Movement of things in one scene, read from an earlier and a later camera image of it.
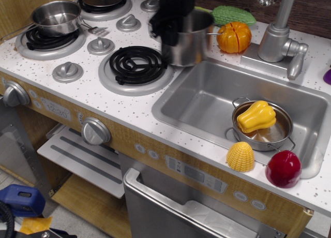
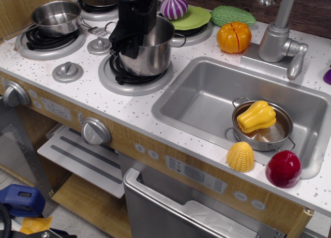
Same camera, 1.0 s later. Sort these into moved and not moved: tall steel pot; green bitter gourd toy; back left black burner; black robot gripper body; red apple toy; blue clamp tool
Moved: tall steel pot; black robot gripper body
Not moved: red apple toy; green bitter gourd toy; blue clamp tool; back left black burner
